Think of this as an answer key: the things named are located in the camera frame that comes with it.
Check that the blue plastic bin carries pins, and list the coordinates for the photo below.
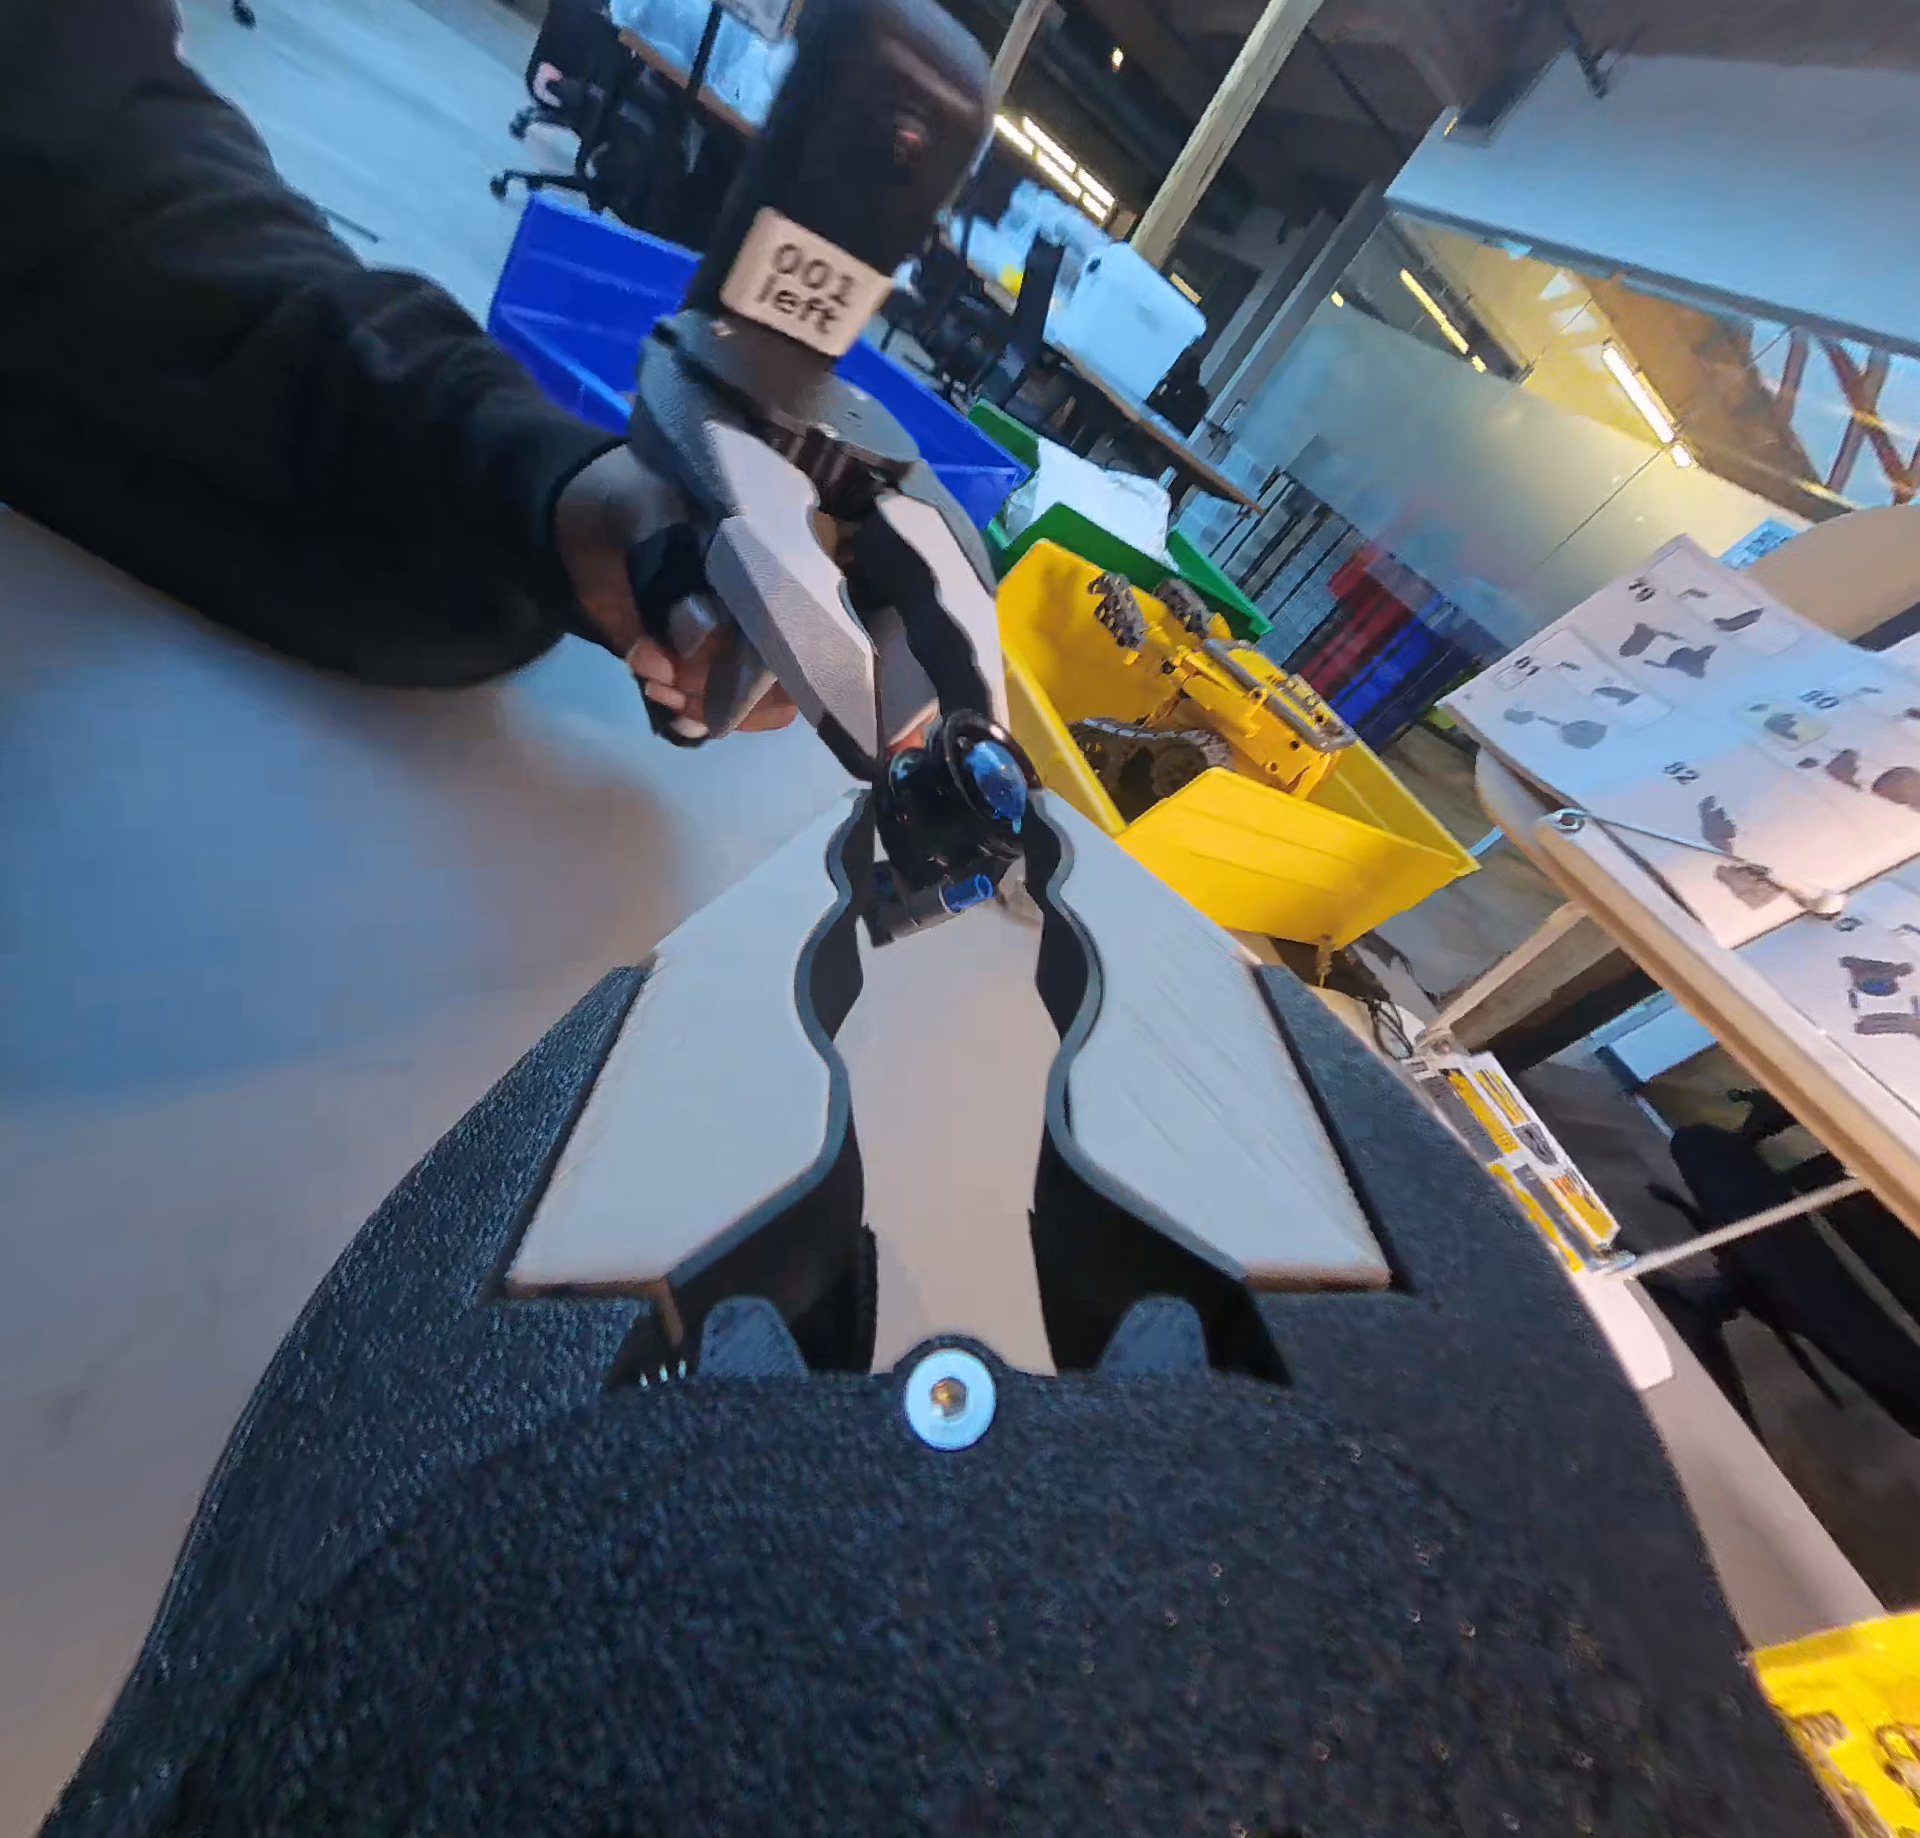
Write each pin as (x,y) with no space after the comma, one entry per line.
(585,309)

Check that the green plastic bin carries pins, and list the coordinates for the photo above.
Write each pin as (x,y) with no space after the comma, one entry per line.
(1110,540)

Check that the instruction booklet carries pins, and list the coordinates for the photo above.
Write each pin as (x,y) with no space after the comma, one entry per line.
(1697,714)

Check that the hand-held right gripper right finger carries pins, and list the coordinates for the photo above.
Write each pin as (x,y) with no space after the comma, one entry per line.
(1217,1104)

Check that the yellow toy tracked robot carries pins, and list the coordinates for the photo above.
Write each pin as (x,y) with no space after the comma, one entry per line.
(1247,714)

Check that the grey toy joint assembly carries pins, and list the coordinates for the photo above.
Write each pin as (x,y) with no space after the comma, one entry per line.
(953,819)

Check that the person's left hand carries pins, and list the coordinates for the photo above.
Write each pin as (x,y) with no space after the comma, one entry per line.
(600,549)

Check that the parts bin rack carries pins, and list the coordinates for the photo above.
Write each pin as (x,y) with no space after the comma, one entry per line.
(1380,625)

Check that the thin wooden post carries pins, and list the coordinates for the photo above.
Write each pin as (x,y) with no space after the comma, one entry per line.
(1026,39)

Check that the black office chair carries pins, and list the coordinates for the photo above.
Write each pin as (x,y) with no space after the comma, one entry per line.
(578,54)

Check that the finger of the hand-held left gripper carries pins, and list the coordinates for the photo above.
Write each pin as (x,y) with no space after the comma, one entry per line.
(962,595)
(787,580)

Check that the yellow plastic bin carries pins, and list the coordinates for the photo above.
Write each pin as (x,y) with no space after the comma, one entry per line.
(1275,848)
(1845,1734)

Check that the white storage box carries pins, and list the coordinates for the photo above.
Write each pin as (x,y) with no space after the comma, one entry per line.
(1125,315)

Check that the sticker sheet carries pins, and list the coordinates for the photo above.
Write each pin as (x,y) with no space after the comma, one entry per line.
(1517,1148)

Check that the white bubble wrap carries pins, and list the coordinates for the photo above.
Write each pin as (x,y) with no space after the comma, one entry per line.
(1103,495)

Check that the grey desk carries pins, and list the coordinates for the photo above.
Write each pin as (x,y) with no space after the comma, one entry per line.
(300,968)

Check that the white book stand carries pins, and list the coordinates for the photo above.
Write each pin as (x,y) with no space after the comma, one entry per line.
(1727,968)

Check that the thick wooden post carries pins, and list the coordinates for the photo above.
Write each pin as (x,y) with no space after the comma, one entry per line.
(1238,100)

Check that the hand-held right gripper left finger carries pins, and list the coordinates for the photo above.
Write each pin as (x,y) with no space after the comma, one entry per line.
(692,1104)

